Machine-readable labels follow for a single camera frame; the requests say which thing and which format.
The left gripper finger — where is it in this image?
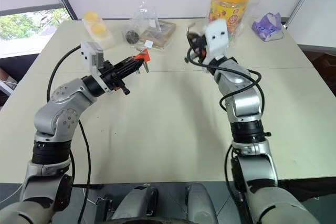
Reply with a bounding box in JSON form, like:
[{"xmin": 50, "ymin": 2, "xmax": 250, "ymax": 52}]
[
  {"xmin": 114, "ymin": 56, "xmax": 144, "ymax": 72},
  {"xmin": 116, "ymin": 62, "xmax": 145, "ymax": 80}
]

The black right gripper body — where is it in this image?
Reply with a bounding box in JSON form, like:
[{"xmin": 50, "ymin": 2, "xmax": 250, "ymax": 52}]
[{"xmin": 189, "ymin": 33, "xmax": 210, "ymax": 64}]

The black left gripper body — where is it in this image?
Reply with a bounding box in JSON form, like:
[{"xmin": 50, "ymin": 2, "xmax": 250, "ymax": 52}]
[{"xmin": 100, "ymin": 60, "xmax": 131, "ymax": 97}]

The brown flat packet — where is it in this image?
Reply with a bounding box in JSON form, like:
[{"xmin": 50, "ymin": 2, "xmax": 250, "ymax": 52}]
[{"xmin": 138, "ymin": 19, "xmax": 177, "ymax": 51}]

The clear bag with black disc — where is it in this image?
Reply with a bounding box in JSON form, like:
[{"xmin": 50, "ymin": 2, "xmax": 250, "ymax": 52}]
[{"xmin": 121, "ymin": 1, "xmax": 161, "ymax": 46}]

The clear bag with yellow cups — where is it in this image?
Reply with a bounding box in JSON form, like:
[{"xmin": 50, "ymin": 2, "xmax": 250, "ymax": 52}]
[{"xmin": 82, "ymin": 10, "xmax": 115, "ymax": 50}]

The orange lid jar in bag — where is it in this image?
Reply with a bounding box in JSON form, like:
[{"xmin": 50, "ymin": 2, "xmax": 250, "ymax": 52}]
[{"xmin": 206, "ymin": 0, "xmax": 266, "ymax": 48}]

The purple tissue pack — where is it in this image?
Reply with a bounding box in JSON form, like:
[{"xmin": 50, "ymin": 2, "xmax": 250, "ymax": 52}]
[{"xmin": 251, "ymin": 12, "xmax": 285, "ymax": 42}]

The dark furniture beside table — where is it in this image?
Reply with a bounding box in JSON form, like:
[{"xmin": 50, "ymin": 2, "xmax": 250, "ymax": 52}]
[{"xmin": 0, "ymin": 52, "xmax": 40, "ymax": 108}]

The window with green trees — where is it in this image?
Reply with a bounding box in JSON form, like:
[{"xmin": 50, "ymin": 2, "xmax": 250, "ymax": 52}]
[{"xmin": 0, "ymin": 3, "xmax": 73, "ymax": 58}]

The dark brown cabinet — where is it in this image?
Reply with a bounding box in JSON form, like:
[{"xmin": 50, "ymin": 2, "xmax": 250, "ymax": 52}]
[{"xmin": 299, "ymin": 44, "xmax": 336, "ymax": 100}]

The silver rounded robot body shell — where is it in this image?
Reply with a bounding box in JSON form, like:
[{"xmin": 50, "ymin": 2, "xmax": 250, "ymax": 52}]
[
  {"xmin": 111, "ymin": 183, "xmax": 160, "ymax": 221},
  {"xmin": 185, "ymin": 183, "xmax": 219, "ymax": 224}
]

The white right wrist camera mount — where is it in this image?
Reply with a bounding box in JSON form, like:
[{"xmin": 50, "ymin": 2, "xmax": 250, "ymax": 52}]
[{"xmin": 204, "ymin": 19, "xmax": 229, "ymax": 61}]

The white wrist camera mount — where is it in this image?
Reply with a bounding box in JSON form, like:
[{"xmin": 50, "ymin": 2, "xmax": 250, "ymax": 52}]
[
  {"xmin": 80, "ymin": 41, "xmax": 111, "ymax": 95},
  {"xmin": 204, "ymin": 19, "xmax": 229, "ymax": 61}
]

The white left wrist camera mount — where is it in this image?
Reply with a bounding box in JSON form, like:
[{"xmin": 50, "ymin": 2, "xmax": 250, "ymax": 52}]
[{"xmin": 80, "ymin": 41, "xmax": 111, "ymax": 95}]

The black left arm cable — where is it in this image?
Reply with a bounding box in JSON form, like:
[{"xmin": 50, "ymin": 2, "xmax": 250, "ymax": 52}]
[{"xmin": 46, "ymin": 45, "xmax": 92, "ymax": 224}]

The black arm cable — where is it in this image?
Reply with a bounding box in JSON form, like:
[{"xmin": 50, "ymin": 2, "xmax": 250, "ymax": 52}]
[
  {"xmin": 46, "ymin": 45, "xmax": 92, "ymax": 224},
  {"xmin": 183, "ymin": 48, "xmax": 265, "ymax": 224}
]

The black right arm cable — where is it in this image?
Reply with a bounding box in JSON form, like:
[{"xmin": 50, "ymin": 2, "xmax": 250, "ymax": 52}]
[{"xmin": 183, "ymin": 48, "xmax": 265, "ymax": 224}]

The grey metal frame post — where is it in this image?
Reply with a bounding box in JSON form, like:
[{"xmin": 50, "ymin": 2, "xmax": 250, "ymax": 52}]
[{"xmin": 283, "ymin": 0, "xmax": 328, "ymax": 30}]

